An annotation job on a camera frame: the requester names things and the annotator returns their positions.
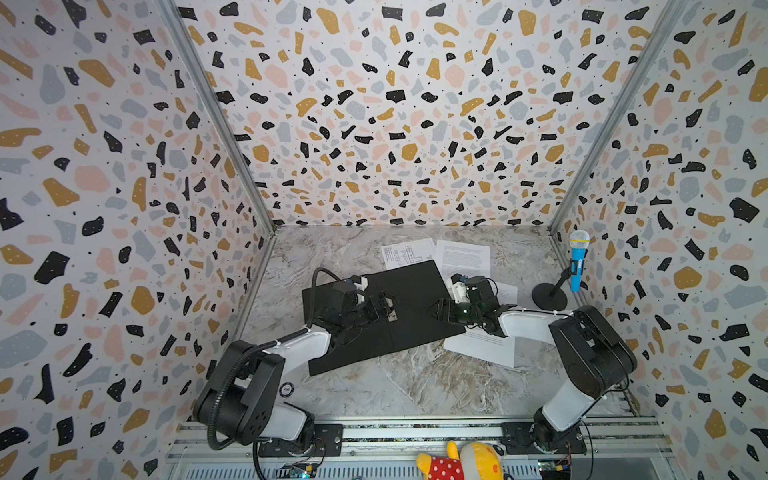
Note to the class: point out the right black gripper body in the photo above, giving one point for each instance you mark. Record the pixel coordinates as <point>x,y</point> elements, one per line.
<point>452,309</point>

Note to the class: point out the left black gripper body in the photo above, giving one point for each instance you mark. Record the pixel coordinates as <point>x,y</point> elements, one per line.
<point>360,315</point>

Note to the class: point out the orange black binder folder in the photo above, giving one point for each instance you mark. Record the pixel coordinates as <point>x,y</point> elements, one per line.
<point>414,288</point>

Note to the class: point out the text paper sheet front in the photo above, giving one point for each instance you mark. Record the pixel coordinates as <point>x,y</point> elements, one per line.
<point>475,343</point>

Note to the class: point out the text paper sheet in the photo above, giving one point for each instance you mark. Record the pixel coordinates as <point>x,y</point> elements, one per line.
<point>466,259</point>
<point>475,343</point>

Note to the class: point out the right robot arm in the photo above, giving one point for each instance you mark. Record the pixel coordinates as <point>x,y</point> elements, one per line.
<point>594,356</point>

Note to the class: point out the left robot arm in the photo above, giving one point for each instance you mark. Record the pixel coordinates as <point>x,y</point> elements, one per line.
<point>239,403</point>

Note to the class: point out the paper sheet with diagram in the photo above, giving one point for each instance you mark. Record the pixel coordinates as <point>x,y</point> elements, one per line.
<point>408,253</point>

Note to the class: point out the text paper sheet back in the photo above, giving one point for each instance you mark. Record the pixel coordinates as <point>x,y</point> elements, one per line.
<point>466,259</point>

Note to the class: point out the black microphone stand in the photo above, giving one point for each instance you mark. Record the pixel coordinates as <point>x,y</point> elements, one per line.
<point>548,296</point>

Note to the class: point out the blue toy microphone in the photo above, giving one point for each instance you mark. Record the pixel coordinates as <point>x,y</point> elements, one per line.
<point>579,242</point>

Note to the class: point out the yellow red plush toy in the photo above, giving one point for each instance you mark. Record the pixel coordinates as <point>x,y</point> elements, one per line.
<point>473,461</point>

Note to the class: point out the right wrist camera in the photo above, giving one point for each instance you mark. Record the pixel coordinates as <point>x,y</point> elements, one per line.
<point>458,288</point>

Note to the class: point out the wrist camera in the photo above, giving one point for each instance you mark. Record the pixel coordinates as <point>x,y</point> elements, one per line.
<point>458,288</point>
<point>360,283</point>

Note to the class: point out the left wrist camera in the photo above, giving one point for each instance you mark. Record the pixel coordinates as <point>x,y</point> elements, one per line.
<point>360,283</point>

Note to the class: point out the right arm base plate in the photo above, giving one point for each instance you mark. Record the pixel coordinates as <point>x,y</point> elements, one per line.
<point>539,438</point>

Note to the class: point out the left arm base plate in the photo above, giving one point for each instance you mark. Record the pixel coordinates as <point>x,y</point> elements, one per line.
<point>318,440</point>

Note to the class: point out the aluminium mounting rail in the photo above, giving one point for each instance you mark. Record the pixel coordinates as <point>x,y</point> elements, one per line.
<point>386,448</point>

